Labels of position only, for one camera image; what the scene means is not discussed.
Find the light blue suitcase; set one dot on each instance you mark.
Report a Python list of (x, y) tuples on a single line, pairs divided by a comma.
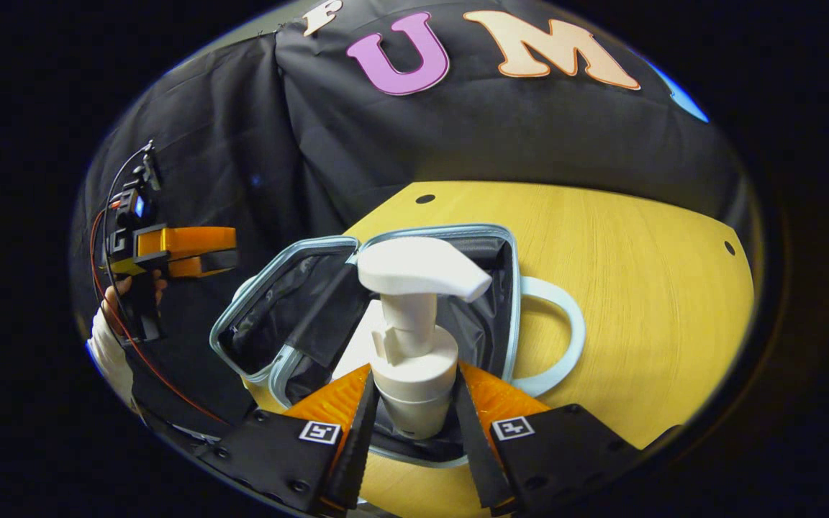
[(544, 360)]

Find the white pump bottle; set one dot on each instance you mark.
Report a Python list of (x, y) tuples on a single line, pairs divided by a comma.
[(414, 360)]

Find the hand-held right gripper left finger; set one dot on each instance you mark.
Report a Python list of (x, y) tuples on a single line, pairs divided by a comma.
[(360, 446)]

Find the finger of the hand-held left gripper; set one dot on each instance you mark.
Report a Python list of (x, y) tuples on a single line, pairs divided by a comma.
[(213, 260), (191, 239)]

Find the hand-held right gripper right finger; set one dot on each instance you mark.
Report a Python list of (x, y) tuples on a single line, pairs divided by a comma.
[(476, 453)]

